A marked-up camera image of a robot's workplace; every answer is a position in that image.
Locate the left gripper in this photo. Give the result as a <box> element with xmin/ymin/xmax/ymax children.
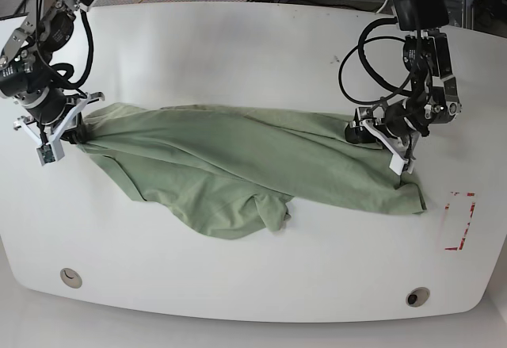
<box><xmin>345</xmin><ymin>101</ymin><xmax>429</xmax><ymax>146</ymax></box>

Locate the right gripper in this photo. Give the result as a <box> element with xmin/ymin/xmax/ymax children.
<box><xmin>25</xmin><ymin>90</ymin><xmax>105</xmax><ymax>144</ymax></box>

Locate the green t-shirt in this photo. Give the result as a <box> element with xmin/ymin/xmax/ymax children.
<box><xmin>79</xmin><ymin>103</ymin><xmax>425</xmax><ymax>239</ymax></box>

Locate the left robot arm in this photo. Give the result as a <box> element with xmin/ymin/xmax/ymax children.
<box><xmin>345</xmin><ymin>0</ymin><xmax>462</xmax><ymax>163</ymax></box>

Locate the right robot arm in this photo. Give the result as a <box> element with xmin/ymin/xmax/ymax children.
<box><xmin>1</xmin><ymin>0</ymin><xmax>97</xmax><ymax>131</ymax></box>

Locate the red tape rectangle marking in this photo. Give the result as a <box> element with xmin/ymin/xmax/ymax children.
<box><xmin>440</xmin><ymin>192</ymin><xmax>477</xmax><ymax>251</ymax></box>

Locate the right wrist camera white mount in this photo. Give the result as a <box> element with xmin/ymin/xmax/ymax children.
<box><xmin>13</xmin><ymin>97</ymin><xmax>90</xmax><ymax>166</ymax></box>

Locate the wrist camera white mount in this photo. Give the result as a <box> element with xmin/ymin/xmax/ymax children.
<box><xmin>360</xmin><ymin>119</ymin><xmax>417</xmax><ymax>176</ymax></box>
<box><xmin>13</xmin><ymin>97</ymin><xmax>90</xmax><ymax>166</ymax></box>

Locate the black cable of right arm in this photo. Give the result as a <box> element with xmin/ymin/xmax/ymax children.
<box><xmin>33</xmin><ymin>0</ymin><xmax>95</xmax><ymax>99</ymax></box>

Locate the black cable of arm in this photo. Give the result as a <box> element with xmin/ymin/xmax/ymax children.
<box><xmin>338</xmin><ymin>17</ymin><xmax>421</xmax><ymax>107</ymax></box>
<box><xmin>33</xmin><ymin>0</ymin><xmax>95</xmax><ymax>99</ymax></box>

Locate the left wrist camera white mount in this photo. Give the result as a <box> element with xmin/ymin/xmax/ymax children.
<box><xmin>360</xmin><ymin>119</ymin><xmax>417</xmax><ymax>176</ymax></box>

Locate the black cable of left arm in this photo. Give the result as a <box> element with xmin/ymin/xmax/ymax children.
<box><xmin>338</xmin><ymin>17</ymin><xmax>421</xmax><ymax>107</ymax></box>

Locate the left table cable grommet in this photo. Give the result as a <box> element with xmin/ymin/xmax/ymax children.
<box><xmin>60</xmin><ymin>268</ymin><xmax>82</xmax><ymax>289</ymax></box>

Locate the table cable grommet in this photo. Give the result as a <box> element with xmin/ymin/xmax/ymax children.
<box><xmin>406</xmin><ymin>287</ymin><xmax>430</xmax><ymax>308</ymax></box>
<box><xmin>60</xmin><ymin>268</ymin><xmax>82</xmax><ymax>289</ymax></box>

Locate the right table cable grommet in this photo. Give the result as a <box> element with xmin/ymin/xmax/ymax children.
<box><xmin>406</xmin><ymin>287</ymin><xmax>430</xmax><ymax>308</ymax></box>

